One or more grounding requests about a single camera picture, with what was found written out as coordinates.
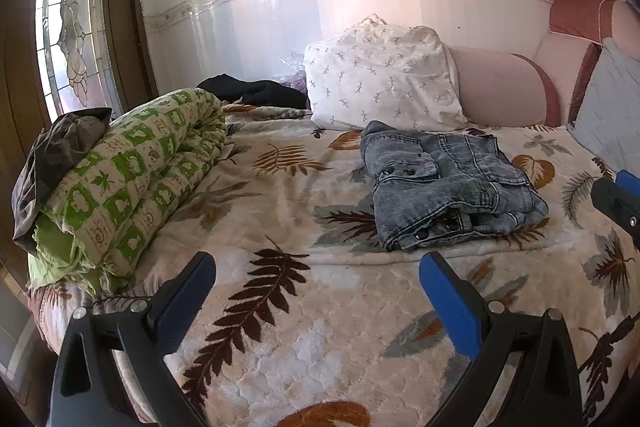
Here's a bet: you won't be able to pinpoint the purple plastic bag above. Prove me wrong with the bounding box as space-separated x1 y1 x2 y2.
280 52 308 94

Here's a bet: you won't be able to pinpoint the leaf print blanket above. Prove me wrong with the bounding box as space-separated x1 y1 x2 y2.
30 104 640 427

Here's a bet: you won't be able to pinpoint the dark grey cloth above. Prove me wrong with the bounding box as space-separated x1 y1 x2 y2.
12 108 113 255

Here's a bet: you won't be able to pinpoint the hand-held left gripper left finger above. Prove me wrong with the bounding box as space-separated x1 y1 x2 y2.
46 251 217 427

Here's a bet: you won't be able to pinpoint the grey pillow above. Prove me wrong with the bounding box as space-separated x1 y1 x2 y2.
567 38 640 162

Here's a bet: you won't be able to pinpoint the white patterned pillow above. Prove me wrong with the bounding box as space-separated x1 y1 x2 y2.
302 13 468 132

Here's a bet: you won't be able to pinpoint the pink padded headboard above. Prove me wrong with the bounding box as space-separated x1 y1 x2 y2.
445 0 640 128

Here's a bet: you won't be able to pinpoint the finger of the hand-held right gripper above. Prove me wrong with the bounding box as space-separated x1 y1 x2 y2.
591 169 640 253

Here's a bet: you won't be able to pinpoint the grey-blue denim pants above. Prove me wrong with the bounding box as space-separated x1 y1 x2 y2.
360 121 550 253

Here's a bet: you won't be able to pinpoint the wooden door with stained glass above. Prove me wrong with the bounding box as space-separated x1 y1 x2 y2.
0 0 158 288

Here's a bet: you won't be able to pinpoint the black cloth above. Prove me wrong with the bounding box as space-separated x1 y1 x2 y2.
196 75 308 110

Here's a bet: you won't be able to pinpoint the green checked quilt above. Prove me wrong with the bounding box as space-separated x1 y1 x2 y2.
27 88 228 298

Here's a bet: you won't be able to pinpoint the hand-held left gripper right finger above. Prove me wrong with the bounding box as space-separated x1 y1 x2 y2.
419 251 586 427

